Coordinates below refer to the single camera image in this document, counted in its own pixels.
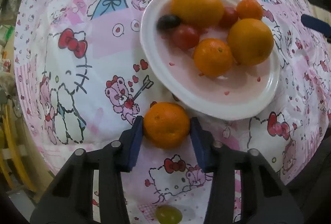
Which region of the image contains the green grape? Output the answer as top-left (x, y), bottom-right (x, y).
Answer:
top-left (155, 205), bottom-right (183, 224)

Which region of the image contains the hello kitty pink sheet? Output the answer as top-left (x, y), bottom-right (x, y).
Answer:
top-left (12, 0), bottom-right (331, 224)

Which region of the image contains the dark grape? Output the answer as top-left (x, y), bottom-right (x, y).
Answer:
top-left (157, 14), bottom-right (181, 31)

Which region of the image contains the pink strawberry ceramic plate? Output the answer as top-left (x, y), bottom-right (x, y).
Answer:
top-left (140, 0), bottom-right (280, 120)

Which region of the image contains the large orange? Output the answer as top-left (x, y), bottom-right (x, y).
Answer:
top-left (170, 0), bottom-right (224, 28)

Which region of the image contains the red cherry tomato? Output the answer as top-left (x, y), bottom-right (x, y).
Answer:
top-left (170, 24), bottom-right (200, 51)
top-left (219, 7), bottom-right (239, 29)

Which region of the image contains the small tangerine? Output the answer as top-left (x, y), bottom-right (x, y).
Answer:
top-left (236, 0), bottom-right (263, 20)
top-left (193, 38), bottom-right (233, 78)

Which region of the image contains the small tangerine hidden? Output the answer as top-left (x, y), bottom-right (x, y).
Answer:
top-left (143, 102), bottom-right (190, 150)

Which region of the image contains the medium orange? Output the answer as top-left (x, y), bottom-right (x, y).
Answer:
top-left (227, 18), bottom-right (274, 66)

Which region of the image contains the yellow wooden rack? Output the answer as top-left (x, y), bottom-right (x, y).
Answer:
top-left (1, 105), bottom-right (36, 192)

